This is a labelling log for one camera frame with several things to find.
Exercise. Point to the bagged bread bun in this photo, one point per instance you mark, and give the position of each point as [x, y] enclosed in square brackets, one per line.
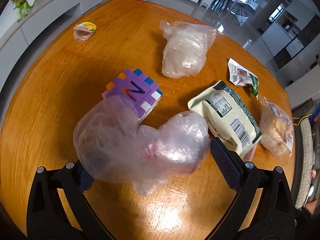
[276, 128]

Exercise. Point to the green sofa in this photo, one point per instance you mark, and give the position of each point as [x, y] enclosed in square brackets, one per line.
[304, 111]

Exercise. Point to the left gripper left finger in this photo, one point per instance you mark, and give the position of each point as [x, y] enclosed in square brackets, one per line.
[46, 216]

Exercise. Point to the white cabinet with calendar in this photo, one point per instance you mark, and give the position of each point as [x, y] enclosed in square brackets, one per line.
[299, 43]

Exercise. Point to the green cream snack packet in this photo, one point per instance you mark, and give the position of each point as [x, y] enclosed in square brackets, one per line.
[227, 117]

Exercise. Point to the white shelf cabinet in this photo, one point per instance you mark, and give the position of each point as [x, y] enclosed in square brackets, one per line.
[16, 36]

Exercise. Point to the bag of pink rubber bands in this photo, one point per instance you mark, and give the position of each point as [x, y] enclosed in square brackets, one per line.
[113, 147]

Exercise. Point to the open grey umbrella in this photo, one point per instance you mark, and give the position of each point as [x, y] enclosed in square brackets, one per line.
[242, 11]

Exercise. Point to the quilted beige sofa cover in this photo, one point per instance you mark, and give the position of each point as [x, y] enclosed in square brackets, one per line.
[304, 154]

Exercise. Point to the clear bag white contents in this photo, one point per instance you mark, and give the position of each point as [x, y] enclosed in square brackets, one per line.
[187, 45]

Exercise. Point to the torn green white wrapper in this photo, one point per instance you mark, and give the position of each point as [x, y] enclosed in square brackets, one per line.
[240, 76]

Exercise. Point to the blue snack bag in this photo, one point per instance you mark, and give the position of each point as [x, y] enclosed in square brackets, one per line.
[314, 118]

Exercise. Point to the small jelly cup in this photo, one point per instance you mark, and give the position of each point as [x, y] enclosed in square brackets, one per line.
[83, 31]

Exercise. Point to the green toy dinosaur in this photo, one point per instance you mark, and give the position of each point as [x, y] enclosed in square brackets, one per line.
[23, 7]

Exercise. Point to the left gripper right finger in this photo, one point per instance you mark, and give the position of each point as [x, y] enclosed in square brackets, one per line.
[262, 207]

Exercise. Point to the purple puzzle cube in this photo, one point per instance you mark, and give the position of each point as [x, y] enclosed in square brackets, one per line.
[138, 87]

